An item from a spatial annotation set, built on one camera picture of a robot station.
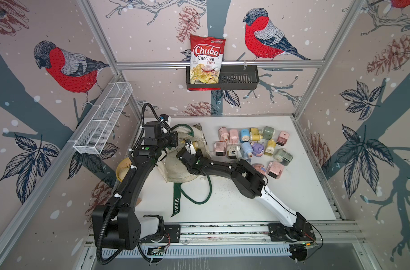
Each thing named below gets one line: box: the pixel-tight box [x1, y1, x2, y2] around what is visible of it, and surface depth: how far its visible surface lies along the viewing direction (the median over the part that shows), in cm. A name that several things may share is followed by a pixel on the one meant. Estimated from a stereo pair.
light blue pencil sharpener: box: [239, 141, 253, 162], surface depth 97 cm
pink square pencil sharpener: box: [276, 130, 290, 147], surface depth 105 cm
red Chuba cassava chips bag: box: [188, 34, 227, 91], surface depth 86 cm
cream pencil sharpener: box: [226, 144, 243, 160], surface depth 99 cm
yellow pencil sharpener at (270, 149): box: [264, 138, 277, 157], surface depth 97 cm
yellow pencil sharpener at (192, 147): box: [184, 138, 199, 156], surface depth 91 cm
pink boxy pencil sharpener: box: [266, 160, 285, 180], surface depth 91 cm
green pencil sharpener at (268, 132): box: [261, 126, 276, 141], surface depth 106 cm
